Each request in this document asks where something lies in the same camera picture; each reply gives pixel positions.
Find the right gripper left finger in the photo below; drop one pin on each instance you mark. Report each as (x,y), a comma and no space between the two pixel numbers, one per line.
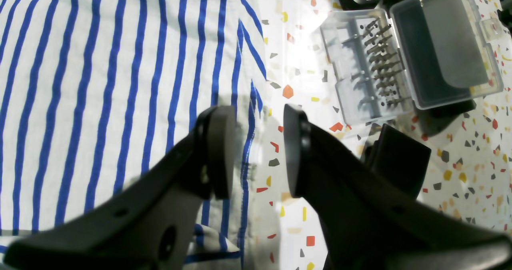
(148,226)

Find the blue white striped t-shirt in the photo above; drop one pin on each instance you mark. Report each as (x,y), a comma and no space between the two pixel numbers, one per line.
(95,92)

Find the clear plastic bit case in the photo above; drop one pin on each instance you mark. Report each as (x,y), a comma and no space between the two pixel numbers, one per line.
(410,54)

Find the black tube cover left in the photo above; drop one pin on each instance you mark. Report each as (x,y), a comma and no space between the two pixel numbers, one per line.
(402,160)

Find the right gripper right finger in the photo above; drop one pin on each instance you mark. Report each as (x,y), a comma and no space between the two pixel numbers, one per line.
(369,224)

